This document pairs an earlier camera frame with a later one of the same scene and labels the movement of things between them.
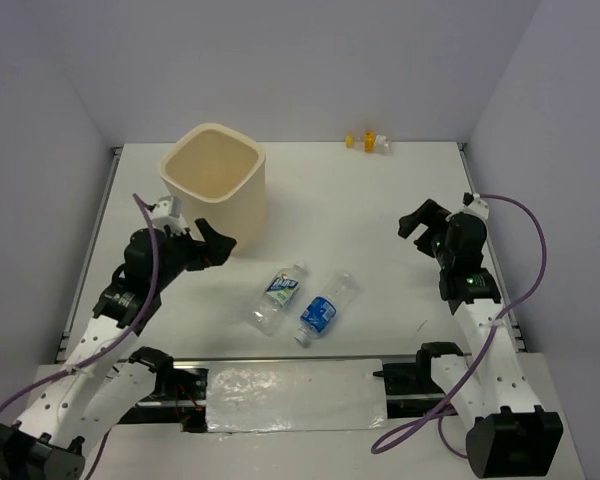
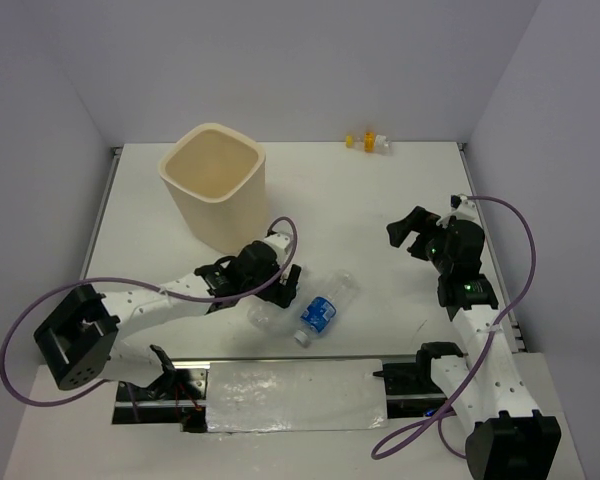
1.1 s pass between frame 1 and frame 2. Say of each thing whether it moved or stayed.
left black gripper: moved
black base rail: stayed
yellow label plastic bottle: stayed
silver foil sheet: stayed
